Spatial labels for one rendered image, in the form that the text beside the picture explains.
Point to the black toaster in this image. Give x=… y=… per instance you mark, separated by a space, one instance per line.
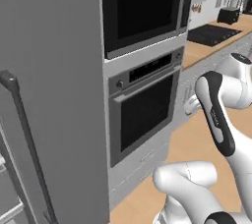
x=228 y=15

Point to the steel built-in oven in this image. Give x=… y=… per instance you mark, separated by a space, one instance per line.
x=144 y=113

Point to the black countertop appliance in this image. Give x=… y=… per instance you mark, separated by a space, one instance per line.
x=248 y=3

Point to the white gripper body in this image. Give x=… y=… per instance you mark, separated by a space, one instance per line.
x=192 y=105

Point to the grey fridge door rack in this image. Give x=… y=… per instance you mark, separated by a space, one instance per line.
x=10 y=198

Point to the grey drawer under oven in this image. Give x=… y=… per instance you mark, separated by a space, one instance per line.
x=147 y=159

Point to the grey lower cupboard run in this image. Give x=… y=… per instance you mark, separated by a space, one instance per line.
x=197 y=74

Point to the black hob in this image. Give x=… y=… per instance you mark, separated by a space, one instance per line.
x=213 y=34

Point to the grey fridge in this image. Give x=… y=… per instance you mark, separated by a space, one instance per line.
x=62 y=70

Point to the black built-in microwave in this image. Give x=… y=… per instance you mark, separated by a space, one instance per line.
x=144 y=8

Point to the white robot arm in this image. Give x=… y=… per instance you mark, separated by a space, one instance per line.
x=203 y=188

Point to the dark oven knob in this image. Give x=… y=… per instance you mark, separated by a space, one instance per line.
x=119 y=84
x=178 y=55

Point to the hanging kitchen tools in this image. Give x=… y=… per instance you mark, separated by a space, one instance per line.
x=197 y=8

